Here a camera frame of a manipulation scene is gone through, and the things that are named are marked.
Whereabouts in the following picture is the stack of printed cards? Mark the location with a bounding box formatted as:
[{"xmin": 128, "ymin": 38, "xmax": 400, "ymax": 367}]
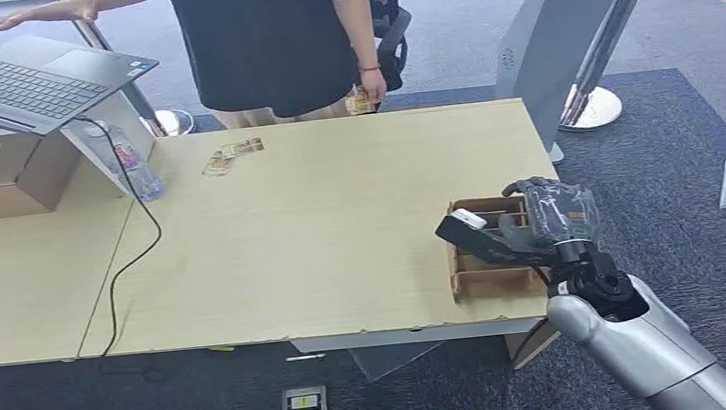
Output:
[{"xmin": 343, "ymin": 86, "xmax": 377, "ymax": 118}]

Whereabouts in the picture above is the grey kiosk stand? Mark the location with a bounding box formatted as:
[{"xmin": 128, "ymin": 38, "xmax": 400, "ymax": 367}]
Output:
[{"xmin": 486, "ymin": 0, "xmax": 688, "ymax": 169}]

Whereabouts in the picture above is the person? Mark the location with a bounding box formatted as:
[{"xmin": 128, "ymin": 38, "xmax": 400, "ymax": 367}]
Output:
[{"xmin": 0, "ymin": 0, "xmax": 422, "ymax": 153}]

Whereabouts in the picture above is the black laptop power cable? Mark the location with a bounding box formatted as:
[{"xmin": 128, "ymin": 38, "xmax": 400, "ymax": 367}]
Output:
[{"xmin": 73, "ymin": 109, "xmax": 175, "ymax": 360}]

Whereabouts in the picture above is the person's left hand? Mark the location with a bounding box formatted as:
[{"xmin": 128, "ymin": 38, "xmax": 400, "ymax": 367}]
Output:
[{"xmin": 357, "ymin": 64, "xmax": 390, "ymax": 107}]

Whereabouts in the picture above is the clear plastic water bottle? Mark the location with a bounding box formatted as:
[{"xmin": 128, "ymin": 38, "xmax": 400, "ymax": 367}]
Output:
[{"xmin": 83, "ymin": 114, "xmax": 167, "ymax": 209}]

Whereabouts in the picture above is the chrome stanchion with round base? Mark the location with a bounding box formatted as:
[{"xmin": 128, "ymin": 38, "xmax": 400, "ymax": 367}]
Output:
[
  {"xmin": 545, "ymin": 0, "xmax": 685, "ymax": 135},
  {"xmin": 52, "ymin": 0, "xmax": 198, "ymax": 149}
]

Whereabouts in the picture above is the person's right hand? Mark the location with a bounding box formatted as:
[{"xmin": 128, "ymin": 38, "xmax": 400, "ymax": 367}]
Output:
[{"xmin": 0, "ymin": 0, "xmax": 100, "ymax": 33}]

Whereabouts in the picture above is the grey panel under desk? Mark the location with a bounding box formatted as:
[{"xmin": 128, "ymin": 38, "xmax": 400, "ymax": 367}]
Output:
[{"xmin": 349, "ymin": 337, "xmax": 452, "ymax": 386}]

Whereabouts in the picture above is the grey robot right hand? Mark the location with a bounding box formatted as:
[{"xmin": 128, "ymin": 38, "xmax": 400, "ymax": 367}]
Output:
[{"xmin": 494, "ymin": 170, "xmax": 606, "ymax": 266}]

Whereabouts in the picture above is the wooden slotted card organizer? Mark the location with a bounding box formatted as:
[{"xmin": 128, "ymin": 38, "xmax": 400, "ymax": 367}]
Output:
[{"xmin": 443, "ymin": 191, "xmax": 551, "ymax": 307}]

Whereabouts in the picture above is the grey laptop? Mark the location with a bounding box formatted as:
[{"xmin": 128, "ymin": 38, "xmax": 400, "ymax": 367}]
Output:
[{"xmin": 0, "ymin": 22, "xmax": 166, "ymax": 141}]

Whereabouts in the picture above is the silver floor socket box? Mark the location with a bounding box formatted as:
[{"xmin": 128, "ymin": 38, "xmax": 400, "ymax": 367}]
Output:
[{"xmin": 278, "ymin": 384, "xmax": 329, "ymax": 410}]

